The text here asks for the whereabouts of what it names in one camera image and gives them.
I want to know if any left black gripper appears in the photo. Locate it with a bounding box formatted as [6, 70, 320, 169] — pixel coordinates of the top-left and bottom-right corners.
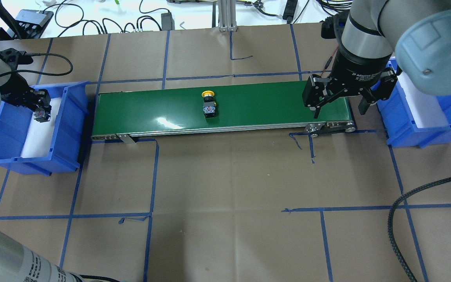
[0, 73, 52, 112]

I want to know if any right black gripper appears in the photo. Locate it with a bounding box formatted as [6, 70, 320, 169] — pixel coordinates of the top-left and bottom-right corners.
[302, 46, 398, 119]

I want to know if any yellow push button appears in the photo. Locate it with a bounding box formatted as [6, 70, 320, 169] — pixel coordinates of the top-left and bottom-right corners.
[202, 90, 217, 118]

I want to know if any red push button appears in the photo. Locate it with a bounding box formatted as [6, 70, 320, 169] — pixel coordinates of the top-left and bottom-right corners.
[33, 109, 51, 123]

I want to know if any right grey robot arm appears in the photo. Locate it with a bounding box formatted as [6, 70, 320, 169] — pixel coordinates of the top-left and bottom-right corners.
[302, 0, 451, 118]

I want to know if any blue bin with buttons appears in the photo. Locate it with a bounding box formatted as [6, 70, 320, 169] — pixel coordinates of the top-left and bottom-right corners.
[0, 81, 89, 175]

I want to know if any white foam pad left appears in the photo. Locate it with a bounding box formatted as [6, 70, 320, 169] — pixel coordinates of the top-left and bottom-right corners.
[20, 98, 61, 158]

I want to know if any green conveyor belt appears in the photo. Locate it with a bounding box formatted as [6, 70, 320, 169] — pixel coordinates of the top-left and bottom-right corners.
[91, 81, 357, 142]

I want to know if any black power strip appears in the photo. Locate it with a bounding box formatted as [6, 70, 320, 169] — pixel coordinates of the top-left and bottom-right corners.
[281, 0, 298, 24]

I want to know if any blue empty bin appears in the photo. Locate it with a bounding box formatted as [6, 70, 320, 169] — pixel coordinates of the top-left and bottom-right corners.
[377, 72, 451, 148]

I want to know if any black power adapter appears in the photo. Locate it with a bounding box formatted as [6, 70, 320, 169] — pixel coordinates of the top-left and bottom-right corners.
[161, 11, 175, 31]

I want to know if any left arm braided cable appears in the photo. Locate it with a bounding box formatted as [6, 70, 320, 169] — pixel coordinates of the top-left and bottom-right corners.
[0, 53, 74, 79]

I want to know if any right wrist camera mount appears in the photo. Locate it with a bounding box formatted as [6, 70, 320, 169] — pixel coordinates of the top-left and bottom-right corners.
[320, 10, 350, 39]

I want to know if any black braided cable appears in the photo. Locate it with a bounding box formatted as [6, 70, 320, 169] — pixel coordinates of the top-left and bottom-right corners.
[388, 171, 451, 282]

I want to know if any aluminium frame post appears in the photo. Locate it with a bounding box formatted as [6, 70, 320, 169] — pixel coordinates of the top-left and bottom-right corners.
[218, 0, 238, 32]

